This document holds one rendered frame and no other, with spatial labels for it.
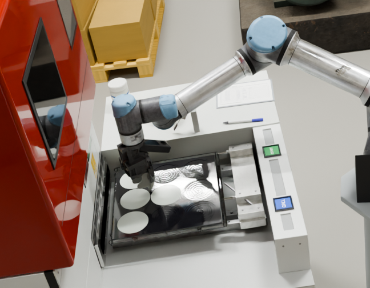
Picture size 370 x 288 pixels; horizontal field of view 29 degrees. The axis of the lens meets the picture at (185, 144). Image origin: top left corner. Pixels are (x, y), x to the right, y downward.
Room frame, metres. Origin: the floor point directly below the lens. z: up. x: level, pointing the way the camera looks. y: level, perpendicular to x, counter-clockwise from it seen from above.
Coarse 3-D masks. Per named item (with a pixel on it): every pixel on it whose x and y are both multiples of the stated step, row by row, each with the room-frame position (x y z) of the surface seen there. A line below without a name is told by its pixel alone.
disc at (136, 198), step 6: (132, 192) 1.86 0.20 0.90; (138, 192) 1.85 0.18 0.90; (144, 192) 1.84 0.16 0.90; (126, 198) 1.83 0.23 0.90; (132, 198) 1.83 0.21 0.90; (138, 198) 1.82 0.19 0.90; (144, 198) 1.81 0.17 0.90; (126, 204) 1.80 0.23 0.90; (132, 204) 1.80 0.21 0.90; (138, 204) 1.79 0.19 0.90; (144, 204) 1.78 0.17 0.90
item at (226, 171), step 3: (255, 162) 1.94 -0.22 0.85; (255, 165) 1.92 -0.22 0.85; (222, 168) 1.94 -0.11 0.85; (225, 168) 1.94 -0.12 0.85; (228, 168) 1.94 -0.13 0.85; (231, 168) 1.93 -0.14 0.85; (216, 171) 1.93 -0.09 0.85; (222, 171) 1.93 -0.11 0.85; (225, 171) 1.93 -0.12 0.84; (228, 171) 1.93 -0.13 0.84; (231, 171) 1.93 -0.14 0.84; (216, 174) 1.93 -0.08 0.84; (222, 174) 1.93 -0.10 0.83; (225, 174) 1.93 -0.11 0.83; (228, 174) 1.93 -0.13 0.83; (231, 174) 1.93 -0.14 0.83; (222, 177) 1.93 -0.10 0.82
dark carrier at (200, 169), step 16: (192, 160) 1.96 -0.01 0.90; (208, 160) 1.94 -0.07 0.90; (160, 176) 1.91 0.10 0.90; (176, 176) 1.89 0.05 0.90; (192, 176) 1.87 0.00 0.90; (208, 176) 1.86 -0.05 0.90; (192, 192) 1.79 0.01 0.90; (208, 192) 1.78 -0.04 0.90; (144, 208) 1.76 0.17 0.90; (160, 208) 1.75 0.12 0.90; (176, 208) 1.73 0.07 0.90; (192, 208) 1.72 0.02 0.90; (208, 208) 1.70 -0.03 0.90; (160, 224) 1.67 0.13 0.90; (176, 224) 1.66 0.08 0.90; (192, 224) 1.64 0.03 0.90; (208, 224) 1.63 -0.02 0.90
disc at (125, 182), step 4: (124, 176) 1.95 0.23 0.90; (120, 180) 1.94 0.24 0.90; (124, 180) 1.93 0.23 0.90; (128, 180) 1.93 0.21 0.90; (120, 184) 1.91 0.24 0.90; (124, 184) 1.91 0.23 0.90; (128, 184) 1.91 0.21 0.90; (132, 184) 1.90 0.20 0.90; (136, 184) 1.90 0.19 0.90; (128, 188) 1.88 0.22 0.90; (132, 188) 1.88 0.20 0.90
